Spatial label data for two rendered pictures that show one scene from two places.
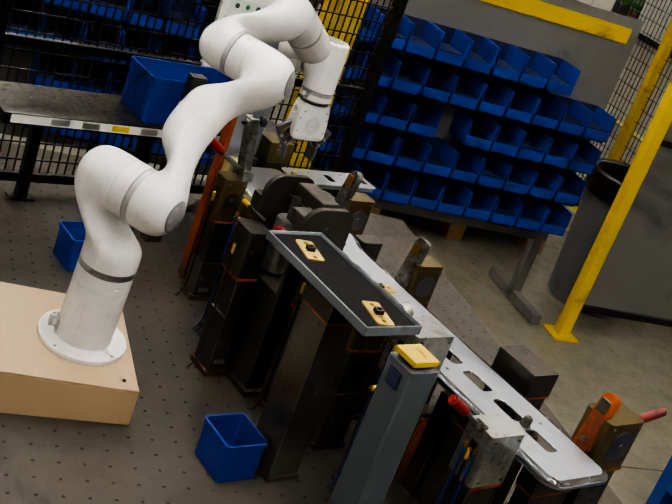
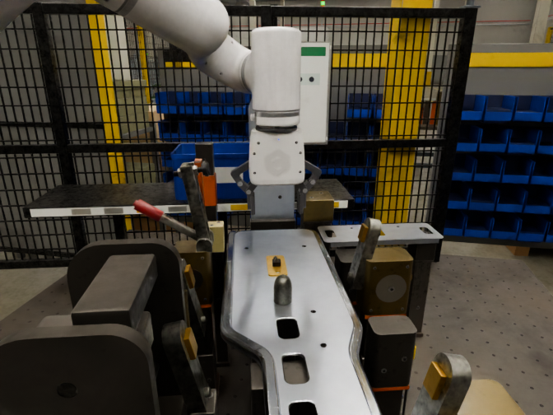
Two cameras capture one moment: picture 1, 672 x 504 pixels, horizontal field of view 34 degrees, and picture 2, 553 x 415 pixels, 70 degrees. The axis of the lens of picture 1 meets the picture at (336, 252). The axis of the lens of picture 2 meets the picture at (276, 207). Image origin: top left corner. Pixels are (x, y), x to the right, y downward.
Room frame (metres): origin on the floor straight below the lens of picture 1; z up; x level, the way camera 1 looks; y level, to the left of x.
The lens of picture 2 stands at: (2.13, -0.24, 1.38)
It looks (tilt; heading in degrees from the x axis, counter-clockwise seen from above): 19 degrees down; 37
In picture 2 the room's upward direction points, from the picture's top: straight up
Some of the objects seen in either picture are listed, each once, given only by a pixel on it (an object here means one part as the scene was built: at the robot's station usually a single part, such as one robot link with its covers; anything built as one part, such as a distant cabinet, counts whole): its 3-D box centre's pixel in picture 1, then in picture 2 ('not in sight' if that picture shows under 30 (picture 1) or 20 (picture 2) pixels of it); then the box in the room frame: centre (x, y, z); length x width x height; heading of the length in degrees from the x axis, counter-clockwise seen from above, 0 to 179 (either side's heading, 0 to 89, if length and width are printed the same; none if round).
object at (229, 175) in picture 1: (209, 237); (192, 323); (2.59, 0.32, 0.87); 0.10 x 0.07 x 0.35; 132
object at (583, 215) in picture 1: (609, 240); not in sight; (5.56, -1.33, 0.36); 0.50 x 0.50 x 0.73
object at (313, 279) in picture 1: (340, 280); not in sight; (1.96, -0.03, 1.16); 0.37 x 0.14 x 0.02; 42
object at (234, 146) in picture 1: (255, 99); (272, 156); (2.91, 0.35, 1.17); 0.12 x 0.01 x 0.34; 132
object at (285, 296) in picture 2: not in sight; (282, 291); (2.61, 0.10, 1.02); 0.03 x 0.03 x 0.07
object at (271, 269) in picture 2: not in sight; (276, 263); (2.71, 0.19, 1.01); 0.08 x 0.04 x 0.01; 42
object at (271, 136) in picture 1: (258, 193); (313, 256); (3.00, 0.27, 0.88); 0.08 x 0.08 x 0.36; 42
